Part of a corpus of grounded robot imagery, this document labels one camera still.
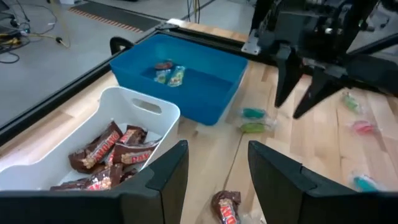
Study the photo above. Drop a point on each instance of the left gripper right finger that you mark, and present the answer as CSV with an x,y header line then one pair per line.
x,y
273,186

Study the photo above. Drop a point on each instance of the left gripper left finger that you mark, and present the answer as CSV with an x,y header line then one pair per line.
x,y
168,186

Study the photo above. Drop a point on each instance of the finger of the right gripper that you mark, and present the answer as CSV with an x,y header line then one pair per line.
x,y
287,77
317,90

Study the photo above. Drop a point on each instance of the brown chocolate bar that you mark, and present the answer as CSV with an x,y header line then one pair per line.
x,y
99,149
226,208
132,134
96,182
133,155
127,175

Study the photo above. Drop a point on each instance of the blue gummy candy packet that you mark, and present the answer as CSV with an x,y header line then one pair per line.
x,y
162,76
363,183

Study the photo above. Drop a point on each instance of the red gummy candy packet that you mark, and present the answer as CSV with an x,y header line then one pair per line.
x,y
362,127
163,65

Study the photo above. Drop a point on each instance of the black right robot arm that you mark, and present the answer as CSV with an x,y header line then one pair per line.
x,y
373,71

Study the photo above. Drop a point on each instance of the teal gummy candy packet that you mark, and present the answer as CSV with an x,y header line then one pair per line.
x,y
253,112

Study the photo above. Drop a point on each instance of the blue plastic bin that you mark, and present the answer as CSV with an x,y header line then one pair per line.
x,y
202,99

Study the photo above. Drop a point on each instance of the white plastic bin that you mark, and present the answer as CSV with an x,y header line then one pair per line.
x,y
124,99

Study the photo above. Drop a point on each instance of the black mat orange striped edge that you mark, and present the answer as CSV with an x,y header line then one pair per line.
x,y
118,14

